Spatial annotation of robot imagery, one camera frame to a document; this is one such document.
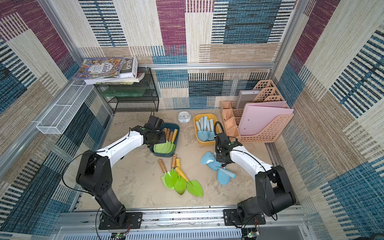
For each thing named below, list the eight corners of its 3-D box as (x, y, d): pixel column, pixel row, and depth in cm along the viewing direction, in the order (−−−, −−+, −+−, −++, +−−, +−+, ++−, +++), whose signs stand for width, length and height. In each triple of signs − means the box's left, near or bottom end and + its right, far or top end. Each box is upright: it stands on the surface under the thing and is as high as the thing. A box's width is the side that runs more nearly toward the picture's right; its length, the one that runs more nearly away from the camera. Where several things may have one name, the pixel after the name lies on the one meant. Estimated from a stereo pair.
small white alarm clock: (177, 122, 114) (177, 120, 112) (178, 113, 121) (178, 111, 119) (191, 122, 114) (191, 120, 112) (191, 113, 120) (191, 111, 118)
